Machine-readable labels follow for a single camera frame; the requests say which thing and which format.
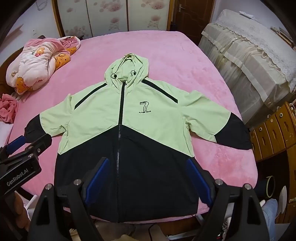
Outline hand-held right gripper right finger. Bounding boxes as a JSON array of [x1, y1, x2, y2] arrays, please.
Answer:
[[186, 158, 270, 241]]

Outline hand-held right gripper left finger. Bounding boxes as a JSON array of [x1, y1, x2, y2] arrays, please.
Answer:
[[27, 157, 110, 241]]

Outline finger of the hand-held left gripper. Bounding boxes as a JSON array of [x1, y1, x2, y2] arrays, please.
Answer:
[[0, 136, 28, 163], [8, 134, 53, 161]]

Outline green and black hooded jacket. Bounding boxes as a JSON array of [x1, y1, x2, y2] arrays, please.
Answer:
[[24, 53, 253, 223]]

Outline person's left hand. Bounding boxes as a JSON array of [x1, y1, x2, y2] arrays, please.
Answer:
[[13, 191, 31, 234]]

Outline white pillow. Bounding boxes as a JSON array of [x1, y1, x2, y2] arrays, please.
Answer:
[[0, 122, 13, 149]]

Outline crumpled pink cloth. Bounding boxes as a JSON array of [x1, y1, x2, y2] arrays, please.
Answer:
[[0, 93, 19, 124]]

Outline floral pink and white quilt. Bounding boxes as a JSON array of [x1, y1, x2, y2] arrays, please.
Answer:
[[6, 36, 81, 95]]

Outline person's jeans leg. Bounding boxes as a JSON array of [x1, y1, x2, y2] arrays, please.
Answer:
[[261, 199, 279, 232]]

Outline wooden drawer cabinet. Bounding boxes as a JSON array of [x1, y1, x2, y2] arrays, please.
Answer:
[[248, 102, 296, 223]]

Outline cream cloth covered furniture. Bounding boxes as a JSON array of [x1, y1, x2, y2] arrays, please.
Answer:
[[199, 22, 296, 126]]

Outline pink bed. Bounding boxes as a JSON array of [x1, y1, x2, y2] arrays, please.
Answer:
[[5, 31, 259, 218]]

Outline floral wardrobe doors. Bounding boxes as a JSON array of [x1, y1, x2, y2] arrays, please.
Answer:
[[51, 0, 178, 39]]

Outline white lace cover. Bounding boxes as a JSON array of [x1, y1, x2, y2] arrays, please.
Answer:
[[213, 9, 296, 90]]

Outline dark wooden door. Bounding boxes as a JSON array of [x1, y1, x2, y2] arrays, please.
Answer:
[[170, 0, 221, 45]]

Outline stack of books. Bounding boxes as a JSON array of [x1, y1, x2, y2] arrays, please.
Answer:
[[269, 26, 295, 45]]

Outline wooden wall shelf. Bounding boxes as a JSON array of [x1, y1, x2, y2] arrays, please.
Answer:
[[9, 25, 24, 36]]

